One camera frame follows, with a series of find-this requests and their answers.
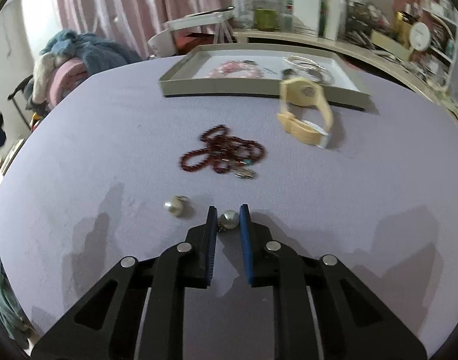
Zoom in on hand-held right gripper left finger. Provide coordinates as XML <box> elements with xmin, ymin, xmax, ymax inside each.
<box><xmin>30</xmin><ymin>205</ymin><xmax>219</xmax><ymax>360</ymax></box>

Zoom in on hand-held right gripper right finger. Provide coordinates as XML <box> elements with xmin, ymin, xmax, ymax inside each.
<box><xmin>239</xmin><ymin>204</ymin><xmax>428</xmax><ymax>360</ymax></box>

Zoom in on pearl earring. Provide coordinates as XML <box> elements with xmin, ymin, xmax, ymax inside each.
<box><xmin>163</xmin><ymin>195</ymin><xmax>190</xmax><ymax>218</ymax></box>
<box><xmin>217</xmin><ymin>210</ymin><xmax>240</xmax><ymax>233</ymax></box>

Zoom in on grey jewelry tray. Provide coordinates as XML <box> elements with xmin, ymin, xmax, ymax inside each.
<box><xmin>159</xmin><ymin>43</ymin><xmax>372</xmax><ymax>111</ymax></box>

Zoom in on pink bead bracelet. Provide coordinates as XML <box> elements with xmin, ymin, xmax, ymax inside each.
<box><xmin>210</xmin><ymin>60</ymin><xmax>265</xmax><ymax>80</ymax></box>

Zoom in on thin silver bangle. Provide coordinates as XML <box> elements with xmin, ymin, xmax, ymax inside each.
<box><xmin>300</xmin><ymin>64</ymin><xmax>335</xmax><ymax>84</ymax></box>

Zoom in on cream wrist watch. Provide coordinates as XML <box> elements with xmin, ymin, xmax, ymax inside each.
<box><xmin>277</xmin><ymin>77</ymin><xmax>334</xmax><ymax>149</ymax></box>

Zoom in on cream corner desk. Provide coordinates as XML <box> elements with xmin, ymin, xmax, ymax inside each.
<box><xmin>232</xmin><ymin>30</ymin><xmax>458</xmax><ymax>137</ymax></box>

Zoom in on pink blanket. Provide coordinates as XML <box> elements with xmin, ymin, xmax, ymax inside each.
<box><xmin>45</xmin><ymin>58</ymin><xmax>89</xmax><ymax>106</ymax></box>

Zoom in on teal cloth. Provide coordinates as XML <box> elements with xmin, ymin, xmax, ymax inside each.
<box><xmin>0</xmin><ymin>259</ymin><xmax>27</xmax><ymax>346</ymax></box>

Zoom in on white side table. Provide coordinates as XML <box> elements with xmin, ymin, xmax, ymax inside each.
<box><xmin>148</xmin><ymin>7</ymin><xmax>237</xmax><ymax>59</ymax></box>

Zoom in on blue fleece blanket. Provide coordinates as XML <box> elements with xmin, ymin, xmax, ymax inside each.
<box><xmin>39</xmin><ymin>29</ymin><xmax>143</xmax><ymax>79</ymax></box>

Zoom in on green glass jar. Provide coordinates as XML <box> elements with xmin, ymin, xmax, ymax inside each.
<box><xmin>255</xmin><ymin>8</ymin><xmax>280</xmax><ymax>31</ymax></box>

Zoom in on white plush cloth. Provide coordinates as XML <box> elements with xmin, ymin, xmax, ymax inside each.
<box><xmin>32</xmin><ymin>52</ymin><xmax>64</xmax><ymax>102</ymax></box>

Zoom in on white carton box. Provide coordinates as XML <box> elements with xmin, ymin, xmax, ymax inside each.
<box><xmin>291</xmin><ymin>0</ymin><xmax>322</xmax><ymax>36</ymax></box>

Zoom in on black chair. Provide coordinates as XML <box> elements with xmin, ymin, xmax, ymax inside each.
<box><xmin>7</xmin><ymin>75</ymin><xmax>34</xmax><ymax>121</ymax></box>

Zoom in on beige flat box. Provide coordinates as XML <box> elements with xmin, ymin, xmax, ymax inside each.
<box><xmin>369</xmin><ymin>30</ymin><xmax>411</xmax><ymax>61</ymax></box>

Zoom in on white bottle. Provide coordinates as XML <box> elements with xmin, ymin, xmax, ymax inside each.
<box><xmin>324</xmin><ymin>0</ymin><xmax>347</xmax><ymax>41</ymax></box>

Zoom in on pink curtain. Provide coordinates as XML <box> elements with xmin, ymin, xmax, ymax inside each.
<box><xmin>54</xmin><ymin>0</ymin><xmax>237</xmax><ymax>61</ymax></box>

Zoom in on clear acrylic organizer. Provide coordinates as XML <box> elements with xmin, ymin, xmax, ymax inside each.
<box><xmin>345</xmin><ymin>0</ymin><xmax>394</xmax><ymax>42</ymax></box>

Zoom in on round white mirror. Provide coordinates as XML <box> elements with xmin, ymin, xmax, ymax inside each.
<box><xmin>409</xmin><ymin>22</ymin><xmax>430</xmax><ymax>51</ymax></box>

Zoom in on white pink shelf unit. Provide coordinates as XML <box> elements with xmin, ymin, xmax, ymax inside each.
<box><xmin>392</xmin><ymin>0</ymin><xmax>458</xmax><ymax>83</ymax></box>

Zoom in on dark red bead necklace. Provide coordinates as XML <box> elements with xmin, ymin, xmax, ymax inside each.
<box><xmin>179</xmin><ymin>125</ymin><xmax>267</xmax><ymax>179</ymax></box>

